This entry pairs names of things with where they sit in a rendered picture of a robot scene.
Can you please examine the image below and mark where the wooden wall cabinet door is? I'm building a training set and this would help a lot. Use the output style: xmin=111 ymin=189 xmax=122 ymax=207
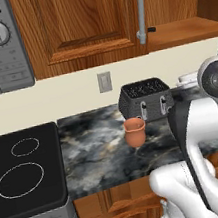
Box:
xmin=9 ymin=0 xmax=151 ymax=83

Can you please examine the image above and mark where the grey wall socket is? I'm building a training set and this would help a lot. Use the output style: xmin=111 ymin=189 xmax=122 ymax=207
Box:
xmin=96 ymin=70 xmax=115 ymax=94

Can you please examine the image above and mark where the wooden base cabinet drawer front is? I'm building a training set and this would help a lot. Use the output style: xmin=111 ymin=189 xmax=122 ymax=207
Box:
xmin=70 ymin=171 xmax=167 ymax=218

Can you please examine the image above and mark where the grey cabinet door handle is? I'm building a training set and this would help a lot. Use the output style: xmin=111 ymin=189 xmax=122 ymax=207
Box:
xmin=129 ymin=0 xmax=155 ymax=46

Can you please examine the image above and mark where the terracotta goblet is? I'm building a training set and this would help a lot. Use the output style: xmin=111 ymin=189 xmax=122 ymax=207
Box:
xmin=121 ymin=115 xmax=150 ymax=151

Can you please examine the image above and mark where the dark grey toaster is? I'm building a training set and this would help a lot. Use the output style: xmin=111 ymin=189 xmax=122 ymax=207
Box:
xmin=114 ymin=74 xmax=178 ymax=128

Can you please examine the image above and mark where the open wooden wall cabinet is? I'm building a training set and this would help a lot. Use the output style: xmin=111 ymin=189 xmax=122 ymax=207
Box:
xmin=137 ymin=0 xmax=218 ymax=55

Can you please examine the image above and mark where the black glass hob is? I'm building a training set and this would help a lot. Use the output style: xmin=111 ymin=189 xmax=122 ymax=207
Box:
xmin=0 ymin=120 xmax=74 ymax=218

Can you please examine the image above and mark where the white round lidded pot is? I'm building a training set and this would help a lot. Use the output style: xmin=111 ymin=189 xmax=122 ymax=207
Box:
xmin=174 ymin=70 xmax=203 ymax=92

